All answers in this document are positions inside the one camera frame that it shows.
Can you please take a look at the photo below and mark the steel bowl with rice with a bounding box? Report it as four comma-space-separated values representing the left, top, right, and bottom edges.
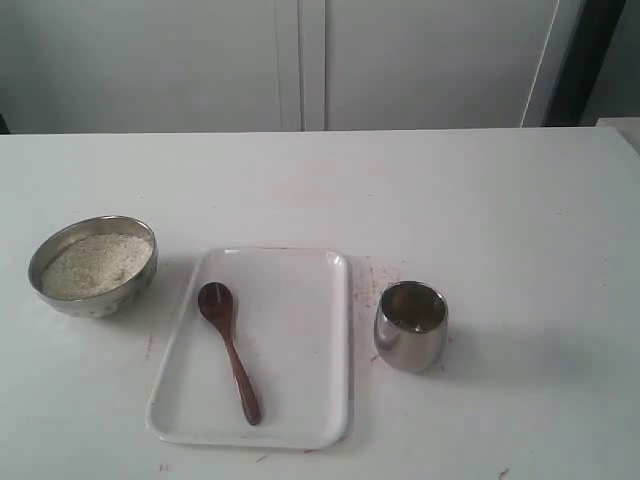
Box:
28, 216, 158, 318

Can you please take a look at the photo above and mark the steel cup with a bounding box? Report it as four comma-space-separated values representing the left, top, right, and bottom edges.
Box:
373, 281, 449, 373

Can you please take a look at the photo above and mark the white cabinet behind table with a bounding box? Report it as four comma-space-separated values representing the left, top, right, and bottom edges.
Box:
1, 1, 583, 134

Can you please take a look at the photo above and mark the white rectangular plastic tray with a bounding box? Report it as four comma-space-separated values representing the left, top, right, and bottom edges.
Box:
146, 248, 351, 450

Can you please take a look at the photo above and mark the brown wooden spoon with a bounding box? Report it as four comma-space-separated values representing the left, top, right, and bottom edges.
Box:
197, 282, 262, 426

